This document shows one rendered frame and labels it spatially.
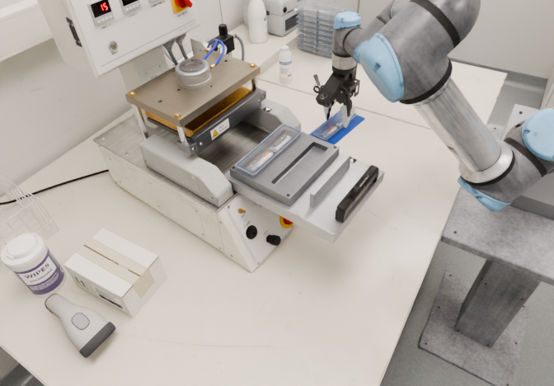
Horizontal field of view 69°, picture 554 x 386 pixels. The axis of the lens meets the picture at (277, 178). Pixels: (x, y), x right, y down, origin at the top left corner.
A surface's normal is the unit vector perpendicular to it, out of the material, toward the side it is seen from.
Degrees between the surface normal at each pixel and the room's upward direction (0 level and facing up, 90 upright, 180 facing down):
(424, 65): 77
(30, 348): 0
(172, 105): 0
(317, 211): 0
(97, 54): 90
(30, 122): 90
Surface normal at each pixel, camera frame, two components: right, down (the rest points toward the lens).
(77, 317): 0.27, -0.53
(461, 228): -0.04, -0.72
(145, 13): 0.80, 0.39
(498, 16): -0.52, 0.61
